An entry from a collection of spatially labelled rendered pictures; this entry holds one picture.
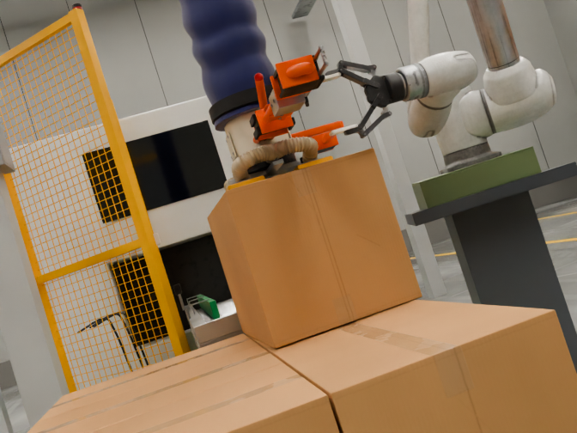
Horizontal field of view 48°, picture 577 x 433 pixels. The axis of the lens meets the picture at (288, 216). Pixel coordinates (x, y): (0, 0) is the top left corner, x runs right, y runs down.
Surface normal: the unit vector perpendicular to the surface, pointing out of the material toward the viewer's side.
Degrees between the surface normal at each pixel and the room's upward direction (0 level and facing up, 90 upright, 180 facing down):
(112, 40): 90
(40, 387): 90
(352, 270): 90
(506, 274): 90
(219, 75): 73
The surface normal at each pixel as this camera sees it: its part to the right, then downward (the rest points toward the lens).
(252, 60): 0.36, -0.43
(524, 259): -0.13, 0.00
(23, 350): 0.18, -0.10
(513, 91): -0.22, 0.42
